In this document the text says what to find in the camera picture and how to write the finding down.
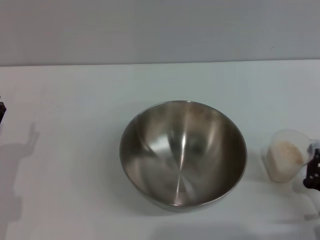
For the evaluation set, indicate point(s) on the stainless steel mixing bowl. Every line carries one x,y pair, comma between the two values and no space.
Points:
175,150

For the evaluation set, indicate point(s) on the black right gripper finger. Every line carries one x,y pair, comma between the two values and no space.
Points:
313,175

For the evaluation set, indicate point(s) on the clear plastic measuring cup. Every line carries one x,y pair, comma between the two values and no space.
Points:
287,136

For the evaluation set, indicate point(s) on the white uncooked rice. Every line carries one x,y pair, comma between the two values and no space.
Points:
282,160

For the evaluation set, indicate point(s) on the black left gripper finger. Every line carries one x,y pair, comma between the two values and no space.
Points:
2,110

